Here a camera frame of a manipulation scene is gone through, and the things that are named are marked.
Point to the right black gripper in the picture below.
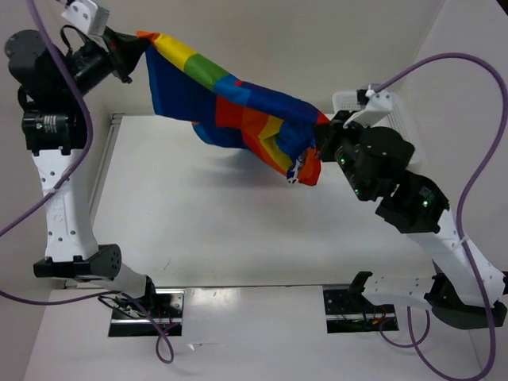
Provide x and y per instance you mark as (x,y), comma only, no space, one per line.
(325,134)

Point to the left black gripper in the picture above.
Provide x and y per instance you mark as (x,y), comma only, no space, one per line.
(128,50)

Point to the rainbow striped shorts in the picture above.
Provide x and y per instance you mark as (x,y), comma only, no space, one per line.
(228,112)

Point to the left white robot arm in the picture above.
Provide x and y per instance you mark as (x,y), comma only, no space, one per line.
(57,133)

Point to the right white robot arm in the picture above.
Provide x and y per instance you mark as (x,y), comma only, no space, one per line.
(465,291)

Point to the white perforated plastic basket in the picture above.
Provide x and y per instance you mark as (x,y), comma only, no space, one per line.
(399,120)

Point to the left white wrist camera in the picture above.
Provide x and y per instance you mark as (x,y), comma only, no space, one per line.
(87,16)

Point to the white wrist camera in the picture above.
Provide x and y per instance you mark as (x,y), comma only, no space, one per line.
(87,16)
(375,105)

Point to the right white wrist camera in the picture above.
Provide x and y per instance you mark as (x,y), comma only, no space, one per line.
(375,105)

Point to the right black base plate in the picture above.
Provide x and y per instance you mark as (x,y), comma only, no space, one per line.
(347,313)

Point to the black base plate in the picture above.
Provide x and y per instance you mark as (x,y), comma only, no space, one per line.
(347,313)
(166,309)

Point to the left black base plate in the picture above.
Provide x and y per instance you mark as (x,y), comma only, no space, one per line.
(166,309)

